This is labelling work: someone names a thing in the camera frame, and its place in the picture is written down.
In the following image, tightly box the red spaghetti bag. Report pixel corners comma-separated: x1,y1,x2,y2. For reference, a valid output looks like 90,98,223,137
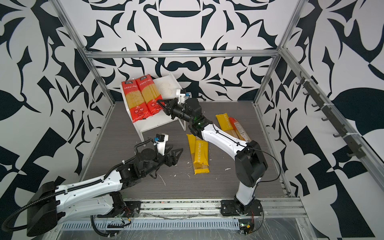
136,75,163,116
229,117,251,143
122,80,152,123

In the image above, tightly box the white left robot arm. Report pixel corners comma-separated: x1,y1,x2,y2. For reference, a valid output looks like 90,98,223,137
2,135,183,237

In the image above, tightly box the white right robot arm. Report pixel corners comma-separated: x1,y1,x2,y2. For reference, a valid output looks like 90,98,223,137
157,98,268,217

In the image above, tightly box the yellow Pastatime spaghetti bag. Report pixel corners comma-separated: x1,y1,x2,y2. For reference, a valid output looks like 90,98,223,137
193,140,210,175

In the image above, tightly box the white slotted cable duct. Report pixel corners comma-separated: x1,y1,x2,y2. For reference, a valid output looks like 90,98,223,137
58,218,241,232

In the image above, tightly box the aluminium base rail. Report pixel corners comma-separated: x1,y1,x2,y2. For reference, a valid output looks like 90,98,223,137
124,198,307,219

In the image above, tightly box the aluminium cage frame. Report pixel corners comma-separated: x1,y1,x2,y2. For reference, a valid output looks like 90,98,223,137
51,1,384,188

